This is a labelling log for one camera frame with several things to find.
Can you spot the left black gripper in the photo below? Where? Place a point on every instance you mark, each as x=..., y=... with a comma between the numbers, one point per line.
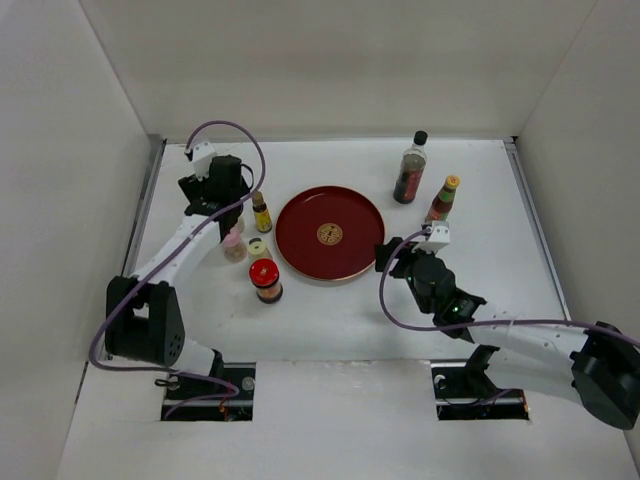
x=195, y=188

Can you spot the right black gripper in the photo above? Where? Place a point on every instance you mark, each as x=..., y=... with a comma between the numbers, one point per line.
x=404, y=254

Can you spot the small yellow label bottle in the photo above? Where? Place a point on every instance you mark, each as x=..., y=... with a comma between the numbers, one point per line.
x=261, y=213

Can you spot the red lid sauce jar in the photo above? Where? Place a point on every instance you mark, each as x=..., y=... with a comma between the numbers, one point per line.
x=265, y=277

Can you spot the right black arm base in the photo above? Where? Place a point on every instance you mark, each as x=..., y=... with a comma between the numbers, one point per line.
x=463, y=391

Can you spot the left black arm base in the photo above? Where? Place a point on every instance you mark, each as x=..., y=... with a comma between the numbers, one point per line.
x=191, y=400

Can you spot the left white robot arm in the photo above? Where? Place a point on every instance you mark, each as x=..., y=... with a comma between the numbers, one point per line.
x=145, y=322

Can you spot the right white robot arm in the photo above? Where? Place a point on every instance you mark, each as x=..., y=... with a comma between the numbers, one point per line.
x=593, y=365

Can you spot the round red tray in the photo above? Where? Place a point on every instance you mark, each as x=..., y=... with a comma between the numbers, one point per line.
x=329, y=233

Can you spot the pink cap spice jar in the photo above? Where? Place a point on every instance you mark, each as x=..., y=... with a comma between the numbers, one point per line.
x=234, y=247

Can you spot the red chili sauce bottle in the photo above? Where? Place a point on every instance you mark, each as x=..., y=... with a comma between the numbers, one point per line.
x=442, y=203

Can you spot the tall dark soy sauce bottle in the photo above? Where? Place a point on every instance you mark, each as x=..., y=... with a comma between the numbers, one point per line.
x=412, y=167

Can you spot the cream cap spice jar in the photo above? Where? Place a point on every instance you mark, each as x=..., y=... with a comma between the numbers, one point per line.
x=257, y=249

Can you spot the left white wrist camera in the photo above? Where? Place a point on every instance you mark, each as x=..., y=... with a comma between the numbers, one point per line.
x=201, y=155

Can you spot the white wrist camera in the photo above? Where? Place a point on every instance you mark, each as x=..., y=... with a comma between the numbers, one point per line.
x=201, y=155
x=438, y=236

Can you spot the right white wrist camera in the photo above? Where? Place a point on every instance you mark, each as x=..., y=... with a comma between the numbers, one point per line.
x=438, y=236

